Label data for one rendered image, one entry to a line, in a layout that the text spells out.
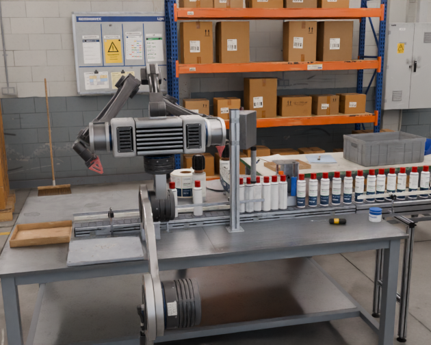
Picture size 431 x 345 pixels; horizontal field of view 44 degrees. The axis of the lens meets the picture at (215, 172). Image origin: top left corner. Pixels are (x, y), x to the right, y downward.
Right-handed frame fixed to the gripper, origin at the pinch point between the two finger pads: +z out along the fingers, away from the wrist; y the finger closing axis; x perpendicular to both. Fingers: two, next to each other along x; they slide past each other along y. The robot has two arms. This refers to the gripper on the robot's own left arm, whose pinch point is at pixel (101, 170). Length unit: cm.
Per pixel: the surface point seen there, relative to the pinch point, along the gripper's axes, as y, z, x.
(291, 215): -9, 93, -63
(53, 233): 1.9, 8.5, 43.3
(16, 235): 4, -4, 58
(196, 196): -5, 46, -29
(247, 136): -20, 35, -71
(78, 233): -6.6, 16.3, 31.9
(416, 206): -10, 145, -125
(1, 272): -46, -3, 59
